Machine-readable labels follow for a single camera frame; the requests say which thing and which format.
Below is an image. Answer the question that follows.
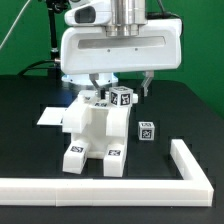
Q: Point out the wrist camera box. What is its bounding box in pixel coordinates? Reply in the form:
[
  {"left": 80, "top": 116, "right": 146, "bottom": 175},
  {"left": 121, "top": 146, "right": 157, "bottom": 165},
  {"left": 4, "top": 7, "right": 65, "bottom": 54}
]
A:
[{"left": 64, "top": 0, "right": 112, "bottom": 26}]

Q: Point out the black cable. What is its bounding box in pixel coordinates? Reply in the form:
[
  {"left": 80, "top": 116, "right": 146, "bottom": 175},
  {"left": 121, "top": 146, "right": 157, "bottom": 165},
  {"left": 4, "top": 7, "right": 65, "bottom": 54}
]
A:
[{"left": 17, "top": 58, "right": 64, "bottom": 76}]

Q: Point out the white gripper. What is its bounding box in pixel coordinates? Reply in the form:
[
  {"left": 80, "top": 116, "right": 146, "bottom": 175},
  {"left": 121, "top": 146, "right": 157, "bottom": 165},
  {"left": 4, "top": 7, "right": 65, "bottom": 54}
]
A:
[{"left": 61, "top": 19, "right": 182, "bottom": 99}]

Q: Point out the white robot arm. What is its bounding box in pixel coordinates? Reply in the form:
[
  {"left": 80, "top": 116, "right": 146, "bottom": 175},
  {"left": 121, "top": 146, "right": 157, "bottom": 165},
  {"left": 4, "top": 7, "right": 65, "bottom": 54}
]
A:
[{"left": 61, "top": 0, "right": 182, "bottom": 94}]

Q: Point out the white U-shaped obstacle fence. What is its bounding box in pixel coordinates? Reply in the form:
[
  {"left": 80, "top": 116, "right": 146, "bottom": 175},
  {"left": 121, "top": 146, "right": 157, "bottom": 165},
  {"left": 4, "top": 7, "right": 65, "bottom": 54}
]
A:
[{"left": 0, "top": 139, "right": 214, "bottom": 207}]

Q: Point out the white cable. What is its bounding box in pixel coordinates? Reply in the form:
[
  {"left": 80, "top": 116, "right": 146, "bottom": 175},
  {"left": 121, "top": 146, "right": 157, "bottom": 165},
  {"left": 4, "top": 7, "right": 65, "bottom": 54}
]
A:
[{"left": 0, "top": 0, "right": 32, "bottom": 51}]

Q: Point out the white chair seat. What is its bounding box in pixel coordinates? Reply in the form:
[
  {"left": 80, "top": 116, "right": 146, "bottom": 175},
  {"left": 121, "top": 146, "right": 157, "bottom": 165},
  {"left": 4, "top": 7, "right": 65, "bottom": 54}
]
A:
[{"left": 71, "top": 107, "right": 130, "bottom": 159}]

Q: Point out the white chair back frame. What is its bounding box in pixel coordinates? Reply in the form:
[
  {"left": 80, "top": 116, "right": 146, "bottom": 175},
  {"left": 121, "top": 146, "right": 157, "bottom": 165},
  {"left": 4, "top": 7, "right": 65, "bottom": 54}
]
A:
[{"left": 62, "top": 88, "right": 138, "bottom": 137}]

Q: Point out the black camera stand pole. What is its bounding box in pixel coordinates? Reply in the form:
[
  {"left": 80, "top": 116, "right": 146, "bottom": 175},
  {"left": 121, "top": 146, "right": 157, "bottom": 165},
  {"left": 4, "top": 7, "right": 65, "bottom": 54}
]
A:
[{"left": 45, "top": 0, "right": 68, "bottom": 59}]

